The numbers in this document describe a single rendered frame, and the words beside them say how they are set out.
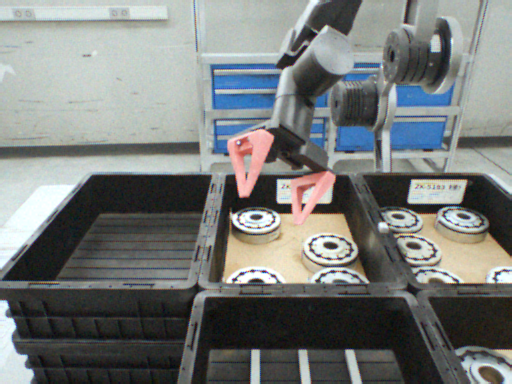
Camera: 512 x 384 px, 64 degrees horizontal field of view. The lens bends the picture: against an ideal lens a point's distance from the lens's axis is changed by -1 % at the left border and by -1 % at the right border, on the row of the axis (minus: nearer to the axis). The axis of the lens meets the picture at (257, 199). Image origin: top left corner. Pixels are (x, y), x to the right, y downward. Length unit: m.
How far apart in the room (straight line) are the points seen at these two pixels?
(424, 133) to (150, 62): 2.10
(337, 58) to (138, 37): 3.00
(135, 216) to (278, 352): 0.50
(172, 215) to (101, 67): 2.68
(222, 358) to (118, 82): 3.09
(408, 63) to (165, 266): 0.78
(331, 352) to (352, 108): 1.13
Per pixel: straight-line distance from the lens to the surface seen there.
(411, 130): 2.90
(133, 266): 0.83
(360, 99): 1.63
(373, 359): 0.65
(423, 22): 1.18
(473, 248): 0.94
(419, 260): 0.80
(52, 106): 3.78
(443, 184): 1.01
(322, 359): 0.64
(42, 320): 0.72
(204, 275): 0.61
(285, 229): 0.90
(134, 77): 3.52
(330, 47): 0.53
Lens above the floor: 1.31
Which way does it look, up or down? 28 degrees down
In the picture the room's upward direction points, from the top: straight up
